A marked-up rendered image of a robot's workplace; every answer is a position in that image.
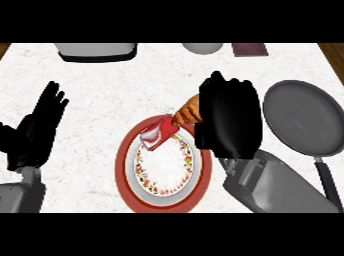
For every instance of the pale grey round bowl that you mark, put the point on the pale grey round bowl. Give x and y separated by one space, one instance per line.
203 48

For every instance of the dark grey frying pan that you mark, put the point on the dark grey frying pan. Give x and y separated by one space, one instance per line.
307 120

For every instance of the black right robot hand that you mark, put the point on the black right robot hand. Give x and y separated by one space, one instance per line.
231 120

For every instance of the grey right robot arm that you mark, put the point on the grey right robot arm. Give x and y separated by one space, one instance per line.
272 186

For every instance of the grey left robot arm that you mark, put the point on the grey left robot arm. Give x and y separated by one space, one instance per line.
15 195

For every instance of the white appliance with black base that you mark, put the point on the white appliance with black base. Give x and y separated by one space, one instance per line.
98 51

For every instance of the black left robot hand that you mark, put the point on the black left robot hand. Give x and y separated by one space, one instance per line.
36 133

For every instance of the red rimmed floral plate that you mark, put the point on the red rimmed floral plate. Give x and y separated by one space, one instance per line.
164 165

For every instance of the dark maroon flat block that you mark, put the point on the dark maroon flat block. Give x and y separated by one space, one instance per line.
250 49

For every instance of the red and white napkin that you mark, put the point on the red and white napkin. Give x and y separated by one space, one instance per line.
160 133

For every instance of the golden brown croissant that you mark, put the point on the golden brown croissant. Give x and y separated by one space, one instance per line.
189 111

